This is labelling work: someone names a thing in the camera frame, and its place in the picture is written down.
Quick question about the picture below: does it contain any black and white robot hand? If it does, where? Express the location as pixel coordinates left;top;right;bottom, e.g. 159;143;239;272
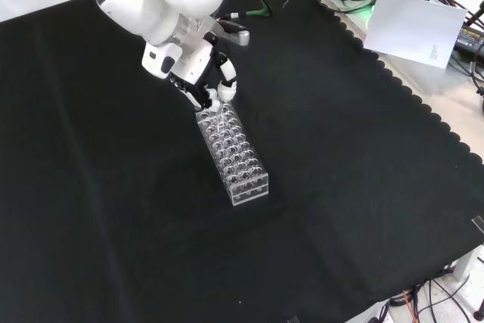
141;34;239;114

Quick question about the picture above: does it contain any clear acrylic test tube rack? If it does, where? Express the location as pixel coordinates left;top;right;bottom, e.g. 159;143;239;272
194;101;271;208

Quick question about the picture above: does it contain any black bench cloth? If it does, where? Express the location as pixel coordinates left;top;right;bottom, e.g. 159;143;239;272
0;0;484;323

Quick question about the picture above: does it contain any pale paper board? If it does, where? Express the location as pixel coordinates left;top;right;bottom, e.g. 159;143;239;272
362;0;469;71

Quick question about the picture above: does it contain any black power adapter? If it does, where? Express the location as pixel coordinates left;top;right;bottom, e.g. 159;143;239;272
452;23;484;56

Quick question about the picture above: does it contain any black cable bundle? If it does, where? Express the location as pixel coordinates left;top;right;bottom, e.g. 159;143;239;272
376;250;484;323

